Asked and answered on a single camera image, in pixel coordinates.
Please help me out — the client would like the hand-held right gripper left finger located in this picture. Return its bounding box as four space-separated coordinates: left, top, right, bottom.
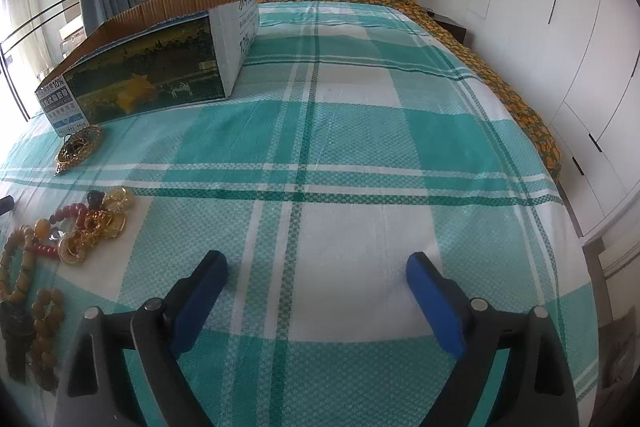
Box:
52 250 229 427

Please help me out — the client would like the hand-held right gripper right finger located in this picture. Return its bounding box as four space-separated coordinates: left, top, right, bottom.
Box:
406 251 582 427

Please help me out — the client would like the tan wooden bead bracelet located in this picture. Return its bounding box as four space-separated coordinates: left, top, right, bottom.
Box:
0 224 37 305

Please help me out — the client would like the red bead bracelet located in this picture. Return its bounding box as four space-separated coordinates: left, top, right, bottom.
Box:
32 202 98 260

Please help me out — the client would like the gold braided bangle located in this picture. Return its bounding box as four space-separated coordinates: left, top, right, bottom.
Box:
54 124 104 176

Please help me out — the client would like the pile of gold bangles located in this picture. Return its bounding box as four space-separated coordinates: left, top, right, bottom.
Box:
59 187 135 265

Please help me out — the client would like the brown wooden bead bracelet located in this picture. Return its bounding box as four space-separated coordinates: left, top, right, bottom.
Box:
27 288 66 392

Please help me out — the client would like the printed cardboard box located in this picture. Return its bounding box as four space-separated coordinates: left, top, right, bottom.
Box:
34 0 261 130

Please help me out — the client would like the black tassel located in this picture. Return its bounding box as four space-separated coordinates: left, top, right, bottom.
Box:
0 301 33 385

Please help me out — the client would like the green white checked blanket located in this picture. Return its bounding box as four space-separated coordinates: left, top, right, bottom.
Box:
0 0 601 427

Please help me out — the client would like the white appliance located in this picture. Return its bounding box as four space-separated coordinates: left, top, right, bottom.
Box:
60 19 84 58

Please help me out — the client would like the glass sliding door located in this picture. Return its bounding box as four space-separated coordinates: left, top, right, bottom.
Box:
0 0 83 122

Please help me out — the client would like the dark wooden nightstand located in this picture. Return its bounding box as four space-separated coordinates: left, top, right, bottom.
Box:
432 13 468 45

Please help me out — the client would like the white wardrobe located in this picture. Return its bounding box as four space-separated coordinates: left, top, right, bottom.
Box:
467 0 640 238

